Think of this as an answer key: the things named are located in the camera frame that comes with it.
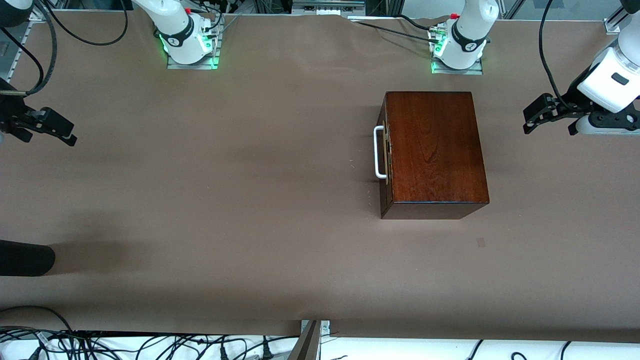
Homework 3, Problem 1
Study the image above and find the black looping cable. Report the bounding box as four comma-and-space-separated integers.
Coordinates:
42, 0, 130, 47

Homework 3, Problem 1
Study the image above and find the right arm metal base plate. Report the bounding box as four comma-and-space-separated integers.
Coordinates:
166, 27, 221, 70

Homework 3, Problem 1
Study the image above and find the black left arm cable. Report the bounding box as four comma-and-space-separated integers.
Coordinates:
538, 0, 574, 112

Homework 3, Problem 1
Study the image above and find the black base cable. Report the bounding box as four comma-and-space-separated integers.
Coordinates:
356, 14, 442, 42

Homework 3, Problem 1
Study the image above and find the silver corner bracket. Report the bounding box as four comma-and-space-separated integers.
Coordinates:
300, 319, 331, 342

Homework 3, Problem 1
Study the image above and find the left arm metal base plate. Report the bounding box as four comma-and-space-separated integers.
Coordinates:
431, 56, 484, 76

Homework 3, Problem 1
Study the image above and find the grey metal device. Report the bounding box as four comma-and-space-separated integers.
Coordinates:
292, 0, 367, 16

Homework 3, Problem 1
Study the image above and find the black cylindrical object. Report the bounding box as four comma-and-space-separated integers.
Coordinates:
0, 240, 56, 277

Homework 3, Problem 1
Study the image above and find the dark brown wooden drawer cabinet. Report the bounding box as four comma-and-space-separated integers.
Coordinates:
379, 91, 490, 220

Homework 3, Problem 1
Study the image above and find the brown table cover sheet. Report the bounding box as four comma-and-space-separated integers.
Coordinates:
0, 10, 640, 346

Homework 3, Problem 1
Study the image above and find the dark grey frame beam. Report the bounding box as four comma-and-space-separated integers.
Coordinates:
287, 320, 322, 360

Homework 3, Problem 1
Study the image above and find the grey slotted aluminium rail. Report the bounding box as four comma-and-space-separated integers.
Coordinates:
6, 10, 42, 85

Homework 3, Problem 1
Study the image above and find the thick black cable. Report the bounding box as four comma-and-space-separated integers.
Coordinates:
0, 26, 46, 96
0, 0, 59, 97

